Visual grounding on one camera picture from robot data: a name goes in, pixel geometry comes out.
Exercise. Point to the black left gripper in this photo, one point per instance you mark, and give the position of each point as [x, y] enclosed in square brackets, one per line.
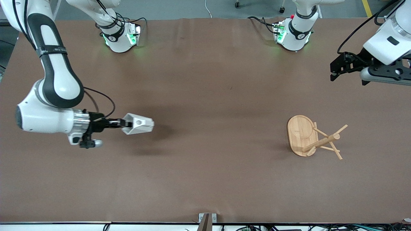
[355, 61]

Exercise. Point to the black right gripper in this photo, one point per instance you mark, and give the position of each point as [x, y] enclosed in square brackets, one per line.
[96, 125]

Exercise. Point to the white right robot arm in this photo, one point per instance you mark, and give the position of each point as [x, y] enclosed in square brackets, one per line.
[57, 80]

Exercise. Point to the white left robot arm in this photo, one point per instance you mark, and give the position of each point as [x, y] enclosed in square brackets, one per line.
[390, 38]

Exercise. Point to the wooden cup rack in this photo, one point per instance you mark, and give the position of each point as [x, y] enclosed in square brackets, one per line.
[301, 134]

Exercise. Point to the black caster wheel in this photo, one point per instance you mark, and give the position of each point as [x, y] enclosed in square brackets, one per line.
[237, 4]
[282, 10]

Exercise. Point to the grey metal camera bracket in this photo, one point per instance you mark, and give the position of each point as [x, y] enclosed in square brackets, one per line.
[207, 221]

